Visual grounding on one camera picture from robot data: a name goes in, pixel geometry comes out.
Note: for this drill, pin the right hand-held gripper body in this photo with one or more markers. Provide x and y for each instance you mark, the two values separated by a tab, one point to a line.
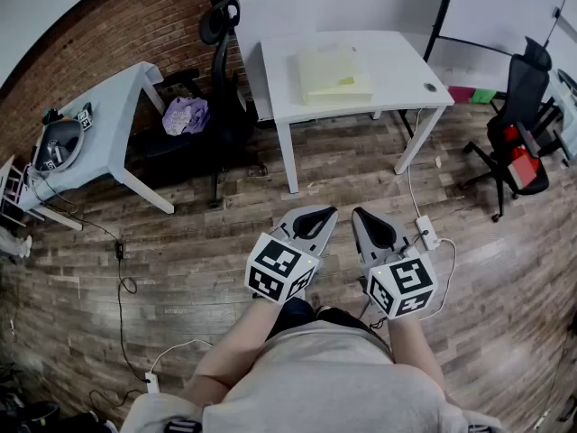
405	282

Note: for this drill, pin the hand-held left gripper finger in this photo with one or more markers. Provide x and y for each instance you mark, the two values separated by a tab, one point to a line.
284	223
328	235

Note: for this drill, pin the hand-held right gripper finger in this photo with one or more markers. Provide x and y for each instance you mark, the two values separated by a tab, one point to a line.
359	237
399	238

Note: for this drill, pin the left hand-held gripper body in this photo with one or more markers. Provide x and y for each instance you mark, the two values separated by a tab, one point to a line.
275	264

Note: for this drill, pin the pale yellow cardboard sheet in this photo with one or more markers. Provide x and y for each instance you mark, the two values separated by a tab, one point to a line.
333	75

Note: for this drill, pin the person's left forearm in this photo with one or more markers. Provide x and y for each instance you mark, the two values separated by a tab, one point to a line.
239	345

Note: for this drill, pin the person's right forearm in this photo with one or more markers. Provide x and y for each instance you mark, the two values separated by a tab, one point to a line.
412	345

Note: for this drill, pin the white power strip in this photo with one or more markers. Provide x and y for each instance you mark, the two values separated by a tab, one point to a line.
428	233
152	382

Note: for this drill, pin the person's black trousers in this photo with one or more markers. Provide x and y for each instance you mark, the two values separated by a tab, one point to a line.
293	314

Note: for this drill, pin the person's grey shirt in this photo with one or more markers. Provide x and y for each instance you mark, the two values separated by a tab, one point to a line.
324	377

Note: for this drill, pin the red bag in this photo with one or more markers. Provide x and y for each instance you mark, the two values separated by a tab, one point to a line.
523	165

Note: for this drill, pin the purple cloth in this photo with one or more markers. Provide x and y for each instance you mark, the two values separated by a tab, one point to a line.
185	115

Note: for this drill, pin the black power adapter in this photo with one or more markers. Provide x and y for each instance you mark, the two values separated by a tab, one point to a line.
120	251

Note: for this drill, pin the green felt piece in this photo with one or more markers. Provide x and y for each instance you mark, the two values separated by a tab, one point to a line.
483	96

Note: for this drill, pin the white table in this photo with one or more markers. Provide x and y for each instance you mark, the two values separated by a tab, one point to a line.
396	70

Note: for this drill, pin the black mesh office chair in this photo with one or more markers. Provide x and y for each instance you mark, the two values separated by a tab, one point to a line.
525	102

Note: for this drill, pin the spare hand-held gripper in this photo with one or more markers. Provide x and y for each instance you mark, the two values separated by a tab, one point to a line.
85	117

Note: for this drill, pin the grey bowl-shaped holder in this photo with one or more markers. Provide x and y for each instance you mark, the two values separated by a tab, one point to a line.
61	147

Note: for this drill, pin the whiteboard on black stand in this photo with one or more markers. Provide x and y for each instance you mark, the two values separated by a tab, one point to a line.
496	11

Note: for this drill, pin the orange and black tool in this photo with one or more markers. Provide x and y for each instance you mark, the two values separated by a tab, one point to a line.
54	116

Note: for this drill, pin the white shelf rack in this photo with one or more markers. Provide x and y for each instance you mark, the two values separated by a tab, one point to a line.
11	187

